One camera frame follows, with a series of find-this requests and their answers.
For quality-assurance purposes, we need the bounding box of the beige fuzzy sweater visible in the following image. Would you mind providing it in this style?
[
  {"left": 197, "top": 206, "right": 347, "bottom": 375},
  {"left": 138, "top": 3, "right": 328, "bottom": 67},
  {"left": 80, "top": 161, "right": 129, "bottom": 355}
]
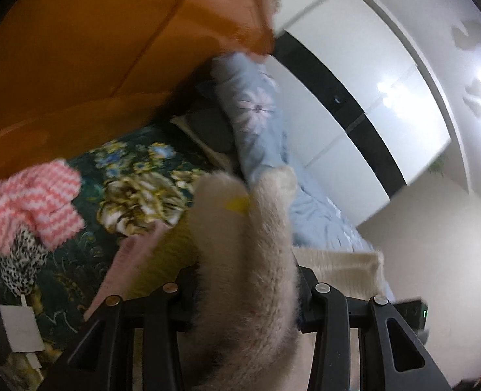
[{"left": 179, "top": 166, "right": 385, "bottom": 390}]

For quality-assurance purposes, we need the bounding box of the white charger box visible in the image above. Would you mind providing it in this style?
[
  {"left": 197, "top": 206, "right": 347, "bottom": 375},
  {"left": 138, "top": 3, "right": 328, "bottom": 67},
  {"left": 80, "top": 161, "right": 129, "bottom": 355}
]
[{"left": 0, "top": 296, "right": 45, "bottom": 380}]

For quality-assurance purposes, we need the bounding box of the pink knit garment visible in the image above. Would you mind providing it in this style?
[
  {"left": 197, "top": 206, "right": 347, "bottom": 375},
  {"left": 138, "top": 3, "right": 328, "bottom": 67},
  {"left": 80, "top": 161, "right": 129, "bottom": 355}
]
[{"left": 84, "top": 221, "right": 171, "bottom": 320}]

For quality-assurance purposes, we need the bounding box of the leopard print cloth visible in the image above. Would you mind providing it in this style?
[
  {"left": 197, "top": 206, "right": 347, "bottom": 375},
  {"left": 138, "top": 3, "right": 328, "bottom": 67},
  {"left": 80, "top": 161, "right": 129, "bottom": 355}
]
[{"left": 0, "top": 228, "right": 49, "bottom": 296}]

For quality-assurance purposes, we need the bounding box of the mustard yellow knit garment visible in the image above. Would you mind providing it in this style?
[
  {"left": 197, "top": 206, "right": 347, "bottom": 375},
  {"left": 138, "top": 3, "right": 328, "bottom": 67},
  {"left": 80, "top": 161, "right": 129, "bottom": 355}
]
[{"left": 125, "top": 210, "right": 199, "bottom": 299}]

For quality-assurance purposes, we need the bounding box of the light blue floral quilt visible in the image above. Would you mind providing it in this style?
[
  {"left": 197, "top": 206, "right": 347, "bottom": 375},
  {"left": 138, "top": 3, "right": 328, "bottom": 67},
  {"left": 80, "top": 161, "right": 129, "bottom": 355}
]
[{"left": 210, "top": 51, "right": 396, "bottom": 302}]

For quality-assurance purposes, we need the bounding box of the green hanging plant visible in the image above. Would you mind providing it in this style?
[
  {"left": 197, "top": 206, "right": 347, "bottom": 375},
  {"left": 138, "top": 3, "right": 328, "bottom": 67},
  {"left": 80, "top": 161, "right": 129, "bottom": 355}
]
[{"left": 427, "top": 153, "right": 447, "bottom": 176}]

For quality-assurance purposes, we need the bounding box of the pink white zigzag cloth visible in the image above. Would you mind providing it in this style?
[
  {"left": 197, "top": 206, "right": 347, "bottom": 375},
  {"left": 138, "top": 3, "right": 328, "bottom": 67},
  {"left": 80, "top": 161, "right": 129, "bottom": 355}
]
[{"left": 0, "top": 159, "right": 85, "bottom": 256}]

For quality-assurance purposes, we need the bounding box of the teal floral bed blanket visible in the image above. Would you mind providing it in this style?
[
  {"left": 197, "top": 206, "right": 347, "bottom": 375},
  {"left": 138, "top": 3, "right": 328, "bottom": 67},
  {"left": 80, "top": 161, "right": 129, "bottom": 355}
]
[{"left": 0, "top": 124, "right": 213, "bottom": 390}]

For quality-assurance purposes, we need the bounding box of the white black-striped wardrobe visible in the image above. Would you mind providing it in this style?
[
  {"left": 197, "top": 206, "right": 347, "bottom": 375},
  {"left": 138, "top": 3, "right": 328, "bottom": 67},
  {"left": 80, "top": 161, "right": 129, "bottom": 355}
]
[{"left": 267, "top": 0, "right": 450, "bottom": 224}]

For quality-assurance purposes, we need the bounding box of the wooden headboard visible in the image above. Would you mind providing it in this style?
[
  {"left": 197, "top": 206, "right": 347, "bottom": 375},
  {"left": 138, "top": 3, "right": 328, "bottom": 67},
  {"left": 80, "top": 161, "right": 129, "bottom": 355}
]
[{"left": 0, "top": 0, "right": 273, "bottom": 179}]

